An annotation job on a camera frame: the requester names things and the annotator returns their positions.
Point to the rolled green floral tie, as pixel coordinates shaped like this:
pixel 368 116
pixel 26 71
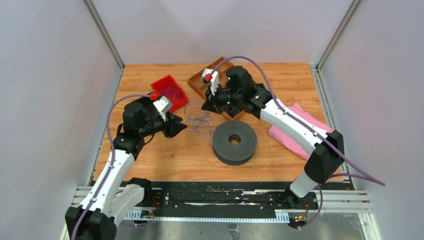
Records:
pixel 232 111

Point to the black cable spool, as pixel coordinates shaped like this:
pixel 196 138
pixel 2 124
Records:
pixel 234 142

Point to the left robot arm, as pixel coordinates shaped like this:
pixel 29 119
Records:
pixel 104 208

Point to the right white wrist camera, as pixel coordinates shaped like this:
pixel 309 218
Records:
pixel 211 77

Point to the wooden compartment tray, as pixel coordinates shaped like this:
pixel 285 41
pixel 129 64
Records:
pixel 200 87

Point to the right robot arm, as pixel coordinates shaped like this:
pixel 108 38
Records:
pixel 324 148

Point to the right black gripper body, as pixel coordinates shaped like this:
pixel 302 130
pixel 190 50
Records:
pixel 225 97

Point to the red plastic bin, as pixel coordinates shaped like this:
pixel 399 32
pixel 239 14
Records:
pixel 168 87

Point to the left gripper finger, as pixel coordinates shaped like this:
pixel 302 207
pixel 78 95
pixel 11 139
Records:
pixel 175 129
pixel 176 121

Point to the aluminium frame rail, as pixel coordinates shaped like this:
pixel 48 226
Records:
pixel 92 10

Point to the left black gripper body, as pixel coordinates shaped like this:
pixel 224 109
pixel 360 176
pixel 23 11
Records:
pixel 156 124

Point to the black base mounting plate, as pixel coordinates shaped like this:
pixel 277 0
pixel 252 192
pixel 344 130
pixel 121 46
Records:
pixel 224 199

